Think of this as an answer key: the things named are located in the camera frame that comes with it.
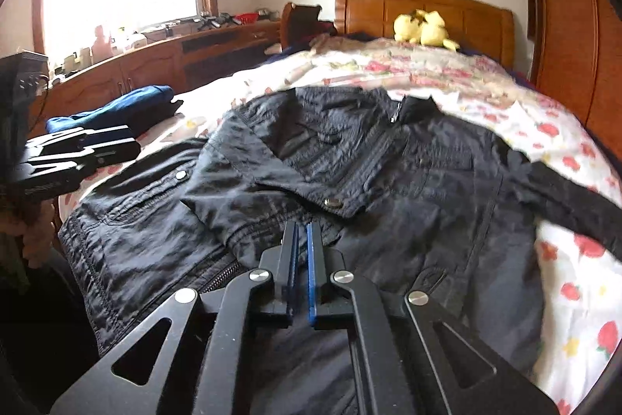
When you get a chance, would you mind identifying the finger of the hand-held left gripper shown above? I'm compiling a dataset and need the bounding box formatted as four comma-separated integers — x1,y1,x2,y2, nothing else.
24,126,142,165
12,152,100,202

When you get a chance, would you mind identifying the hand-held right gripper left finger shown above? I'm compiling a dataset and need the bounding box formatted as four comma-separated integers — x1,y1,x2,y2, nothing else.
49,221,301,415

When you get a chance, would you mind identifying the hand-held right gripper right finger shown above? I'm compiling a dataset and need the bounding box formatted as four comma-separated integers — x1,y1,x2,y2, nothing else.
305,221,559,415

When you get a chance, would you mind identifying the black jacket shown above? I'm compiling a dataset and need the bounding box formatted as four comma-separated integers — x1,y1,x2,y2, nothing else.
58,85,622,415

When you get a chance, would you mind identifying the person's left hand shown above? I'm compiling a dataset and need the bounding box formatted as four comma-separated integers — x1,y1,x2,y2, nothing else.
0,196,56,270

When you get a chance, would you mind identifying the blue folded garment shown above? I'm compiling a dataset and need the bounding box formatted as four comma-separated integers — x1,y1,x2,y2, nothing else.
46,85,175,135

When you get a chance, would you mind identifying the wooden cabinet desk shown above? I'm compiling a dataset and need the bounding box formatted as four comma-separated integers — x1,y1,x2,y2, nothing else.
34,21,283,138

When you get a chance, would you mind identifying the dark blue bed cover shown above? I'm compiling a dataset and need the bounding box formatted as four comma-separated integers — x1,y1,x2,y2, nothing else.
262,33,341,66

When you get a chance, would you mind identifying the floral quilt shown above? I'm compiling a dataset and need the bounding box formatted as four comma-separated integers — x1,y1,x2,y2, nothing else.
243,38,516,105

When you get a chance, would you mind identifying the wooden chair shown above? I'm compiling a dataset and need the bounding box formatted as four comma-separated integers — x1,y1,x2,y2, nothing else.
281,2,336,49

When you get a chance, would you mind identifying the wooden headboard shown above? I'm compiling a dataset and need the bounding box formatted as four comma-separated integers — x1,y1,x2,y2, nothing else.
334,0,516,68

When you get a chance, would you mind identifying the yellow plush toy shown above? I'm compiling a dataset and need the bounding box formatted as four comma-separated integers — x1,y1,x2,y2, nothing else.
393,9,460,51

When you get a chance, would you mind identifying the bed with strawberry sheet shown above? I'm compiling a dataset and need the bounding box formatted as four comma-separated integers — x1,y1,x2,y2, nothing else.
58,50,622,415

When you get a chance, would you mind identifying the wooden wardrobe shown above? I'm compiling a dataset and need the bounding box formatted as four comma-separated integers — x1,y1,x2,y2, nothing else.
515,0,622,192

